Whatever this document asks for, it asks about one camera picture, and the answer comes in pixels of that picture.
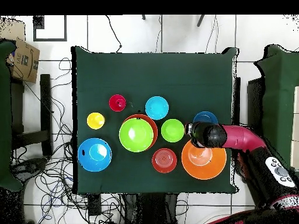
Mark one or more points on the clear blue ribbed bowl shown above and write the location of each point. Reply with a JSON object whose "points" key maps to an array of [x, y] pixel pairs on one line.
{"points": [[205, 117]]}

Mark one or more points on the large green bowl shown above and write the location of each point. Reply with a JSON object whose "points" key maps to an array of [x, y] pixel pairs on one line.
{"points": [[137, 137]]}

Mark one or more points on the small green bowl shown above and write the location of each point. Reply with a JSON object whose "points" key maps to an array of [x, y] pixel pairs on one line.
{"points": [[172, 130]]}

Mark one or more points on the wide shallow red-orange bowl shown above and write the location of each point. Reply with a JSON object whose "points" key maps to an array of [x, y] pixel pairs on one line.
{"points": [[155, 130]]}

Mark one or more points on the small light blue bowl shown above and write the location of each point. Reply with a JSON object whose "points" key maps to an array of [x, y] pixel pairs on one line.
{"points": [[157, 108]]}

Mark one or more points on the small red-orange bowl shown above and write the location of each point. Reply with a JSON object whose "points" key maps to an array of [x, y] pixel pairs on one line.
{"points": [[164, 161]]}

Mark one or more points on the large orange bowl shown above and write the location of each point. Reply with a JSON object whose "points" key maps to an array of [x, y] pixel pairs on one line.
{"points": [[210, 168]]}

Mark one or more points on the dark green tablecloth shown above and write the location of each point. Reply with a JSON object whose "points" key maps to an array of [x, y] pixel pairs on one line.
{"points": [[151, 74]]}

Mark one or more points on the red cup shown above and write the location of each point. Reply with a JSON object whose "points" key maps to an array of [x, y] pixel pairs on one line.
{"points": [[115, 103]]}

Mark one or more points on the green cloth covered table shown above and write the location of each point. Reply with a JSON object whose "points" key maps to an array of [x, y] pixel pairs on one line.
{"points": [[278, 105], [4, 116]]}

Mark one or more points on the yellow cup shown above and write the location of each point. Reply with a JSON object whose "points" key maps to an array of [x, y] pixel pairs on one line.
{"points": [[94, 121]]}

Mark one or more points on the large blue bowl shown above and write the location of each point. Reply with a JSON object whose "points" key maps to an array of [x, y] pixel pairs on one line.
{"points": [[88, 163]]}

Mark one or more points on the white boxes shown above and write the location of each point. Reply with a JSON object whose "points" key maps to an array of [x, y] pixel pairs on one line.
{"points": [[295, 130]]}

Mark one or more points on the black rectangular block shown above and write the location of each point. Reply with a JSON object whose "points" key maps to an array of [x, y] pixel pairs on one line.
{"points": [[94, 204]]}

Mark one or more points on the black stand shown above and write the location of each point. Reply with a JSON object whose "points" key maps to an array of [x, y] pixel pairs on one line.
{"points": [[45, 105]]}

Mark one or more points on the cardboard box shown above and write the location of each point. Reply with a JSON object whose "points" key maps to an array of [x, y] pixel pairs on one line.
{"points": [[25, 63]]}

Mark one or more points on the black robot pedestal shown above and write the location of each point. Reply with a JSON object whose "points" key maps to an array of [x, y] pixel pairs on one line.
{"points": [[151, 210]]}

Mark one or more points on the dark square frame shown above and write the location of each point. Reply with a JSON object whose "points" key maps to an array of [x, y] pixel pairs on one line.
{"points": [[38, 23]]}

